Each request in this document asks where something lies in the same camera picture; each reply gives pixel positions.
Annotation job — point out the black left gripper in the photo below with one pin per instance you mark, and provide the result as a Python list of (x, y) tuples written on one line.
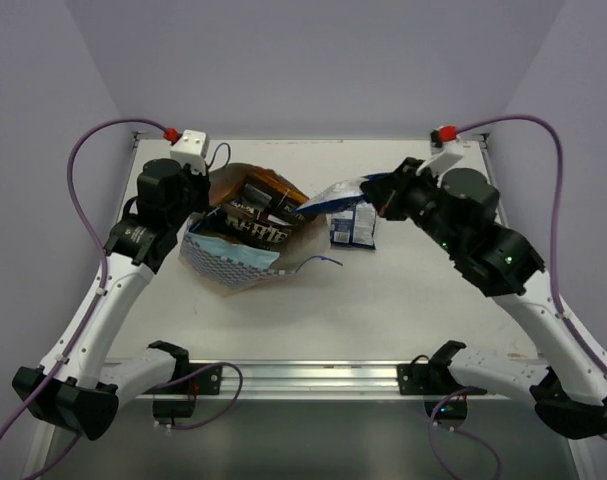
[(199, 187)]

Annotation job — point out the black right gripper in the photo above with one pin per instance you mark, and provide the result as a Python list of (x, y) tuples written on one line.
[(389, 192)]

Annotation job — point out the blue white snack bag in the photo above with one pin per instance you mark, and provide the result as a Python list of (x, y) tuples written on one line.
[(333, 195)]

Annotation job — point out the dark blue snack bag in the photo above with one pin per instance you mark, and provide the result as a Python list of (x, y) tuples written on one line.
[(355, 227)]

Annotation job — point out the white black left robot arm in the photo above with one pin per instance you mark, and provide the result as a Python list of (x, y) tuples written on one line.
[(71, 388)]

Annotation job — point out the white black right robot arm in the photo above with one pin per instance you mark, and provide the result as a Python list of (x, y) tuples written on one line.
[(568, 391)]

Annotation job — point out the orange brown snack bag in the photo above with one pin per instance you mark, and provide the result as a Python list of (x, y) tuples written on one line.
[(227, 184)]

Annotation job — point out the dark brown chips bag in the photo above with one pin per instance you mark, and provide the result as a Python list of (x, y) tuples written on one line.
[(271, 204)]

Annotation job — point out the brown kettle chips bag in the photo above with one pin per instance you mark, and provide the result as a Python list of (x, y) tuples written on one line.
[(258, 233)]

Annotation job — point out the light blue snack bag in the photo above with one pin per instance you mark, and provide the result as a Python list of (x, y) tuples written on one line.
[(229, 264)]

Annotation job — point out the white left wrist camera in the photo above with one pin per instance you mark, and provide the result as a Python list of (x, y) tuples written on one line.
[(189, 147)]

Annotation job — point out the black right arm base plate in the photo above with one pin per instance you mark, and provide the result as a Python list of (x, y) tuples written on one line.
[(421, 379)]

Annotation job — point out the aluminium mounting rail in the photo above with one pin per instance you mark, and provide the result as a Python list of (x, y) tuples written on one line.
[(328, 380)]

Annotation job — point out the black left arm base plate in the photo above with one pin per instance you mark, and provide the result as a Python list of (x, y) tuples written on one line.
[(179, 401)]

